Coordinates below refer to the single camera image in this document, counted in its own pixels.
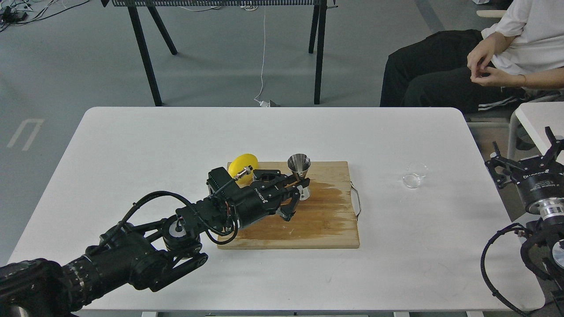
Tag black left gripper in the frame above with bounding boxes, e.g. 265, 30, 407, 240
208, 167, 311, 228

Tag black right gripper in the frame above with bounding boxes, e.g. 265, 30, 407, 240
485, 126, 564, 216

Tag steel double jigger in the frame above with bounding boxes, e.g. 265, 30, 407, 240
287, 153, 311, 201

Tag small clear glass cup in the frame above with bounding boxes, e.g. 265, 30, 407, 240
402, 162, 429, 189

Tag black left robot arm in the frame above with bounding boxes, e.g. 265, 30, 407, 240
1, 166, 310, 317

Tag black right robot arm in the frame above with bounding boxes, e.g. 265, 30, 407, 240
481, 127, 564, 317

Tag yellow lemon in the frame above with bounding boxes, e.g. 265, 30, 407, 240
227, 153, 259, 186

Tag wooden cutting board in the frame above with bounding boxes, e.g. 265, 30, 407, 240
218, 161, 360, 250

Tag seated person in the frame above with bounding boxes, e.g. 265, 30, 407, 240
379, 0, 564, 114

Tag white cable on floor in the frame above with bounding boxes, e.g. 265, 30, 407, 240
253, 6, 280, 108

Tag black metal table frame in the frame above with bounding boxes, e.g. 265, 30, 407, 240
101, 0, 338, 107

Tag black cables on floor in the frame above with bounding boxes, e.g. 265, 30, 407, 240
0, 0, 89, 31

